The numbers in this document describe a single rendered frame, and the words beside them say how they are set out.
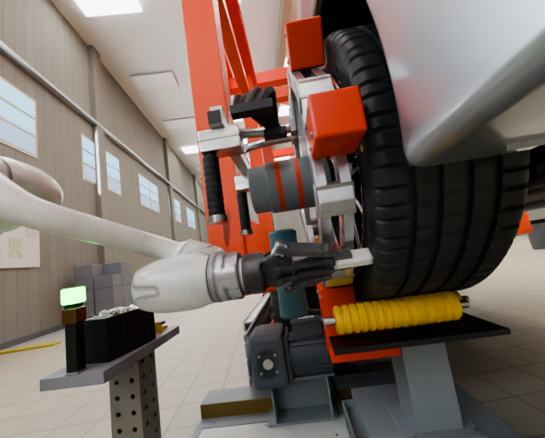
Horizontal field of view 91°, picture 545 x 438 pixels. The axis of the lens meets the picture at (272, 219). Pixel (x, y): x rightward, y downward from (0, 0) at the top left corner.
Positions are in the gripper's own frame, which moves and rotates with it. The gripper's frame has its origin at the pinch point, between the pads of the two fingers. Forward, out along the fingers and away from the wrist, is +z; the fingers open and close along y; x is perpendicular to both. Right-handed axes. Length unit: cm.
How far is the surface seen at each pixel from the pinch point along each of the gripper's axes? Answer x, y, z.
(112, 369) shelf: -1, -27, -61
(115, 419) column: -4, -52, -73
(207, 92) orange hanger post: 105, 14, -39
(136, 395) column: 1, -48, -65
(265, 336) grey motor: 14, -48, -25
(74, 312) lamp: 7, -13, -67
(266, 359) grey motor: 9, -52, -25
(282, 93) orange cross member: 326, -41, 5
